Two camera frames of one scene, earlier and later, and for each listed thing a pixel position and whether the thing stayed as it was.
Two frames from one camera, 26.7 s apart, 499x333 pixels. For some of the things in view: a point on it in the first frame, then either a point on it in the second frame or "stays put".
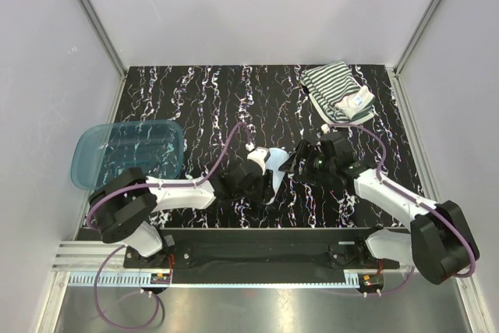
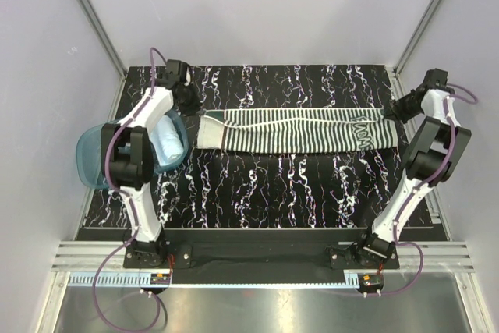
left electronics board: x=161 y=278 stays put
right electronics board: x=372 y=281 stays put
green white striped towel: x=336 y=95 → x=296 y=130
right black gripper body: x=316 y=167 → x=405 y=108
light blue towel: x=275 y=158 → x=167 y=139
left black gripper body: x=259 y=191 → x=190 y=104
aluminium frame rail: x=91 y=264 stays put
